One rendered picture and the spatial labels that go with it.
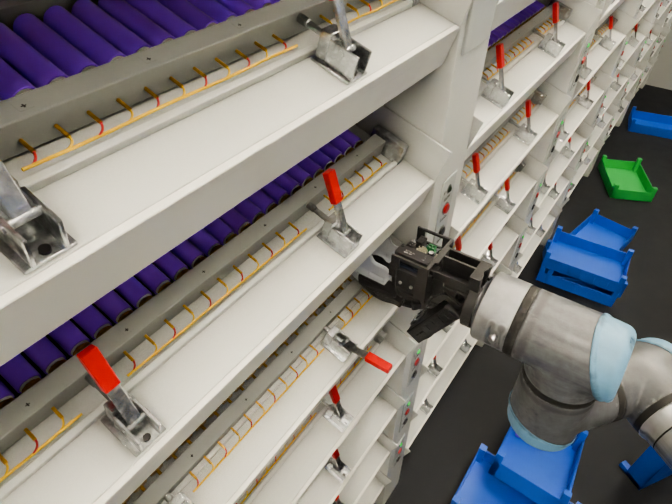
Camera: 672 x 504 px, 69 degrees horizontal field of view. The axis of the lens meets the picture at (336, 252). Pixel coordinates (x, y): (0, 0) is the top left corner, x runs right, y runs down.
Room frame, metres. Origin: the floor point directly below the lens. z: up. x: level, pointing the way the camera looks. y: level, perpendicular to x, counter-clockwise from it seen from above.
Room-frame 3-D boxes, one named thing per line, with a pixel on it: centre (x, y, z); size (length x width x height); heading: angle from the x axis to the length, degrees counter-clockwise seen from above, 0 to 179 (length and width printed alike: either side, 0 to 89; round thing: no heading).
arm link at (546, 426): (0.34, -0.29, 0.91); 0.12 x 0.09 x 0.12; 107
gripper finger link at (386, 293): (0.46, -0.07, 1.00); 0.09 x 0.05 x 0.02; 58
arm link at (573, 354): (0.34, -0.27, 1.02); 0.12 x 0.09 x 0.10; 54
